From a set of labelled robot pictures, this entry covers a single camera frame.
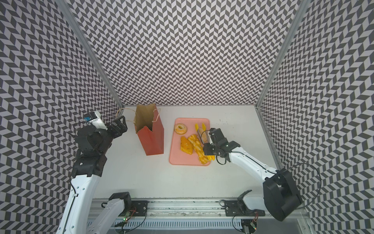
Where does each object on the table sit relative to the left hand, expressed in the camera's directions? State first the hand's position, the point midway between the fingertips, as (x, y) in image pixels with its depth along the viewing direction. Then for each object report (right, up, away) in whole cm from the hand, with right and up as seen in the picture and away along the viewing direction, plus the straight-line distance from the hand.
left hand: (117, 121), depth 69 cm
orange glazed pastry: (+32, -16, +23) cm, 42 cm away
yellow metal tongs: (+46, -20, +9) cm, 51 cm away
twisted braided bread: (+39, -18, +23) cm, 49 cm away
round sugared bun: (+43, -10, +26) cm, 52 cm away
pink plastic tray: (+25, -23, +23) cm, 41 cm away
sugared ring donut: (+27, -6, +33) cm, 43 cm away
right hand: (+45, -18, +16) cm, 51 cm away
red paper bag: (+13, -4, +6) cm, 15 cm away
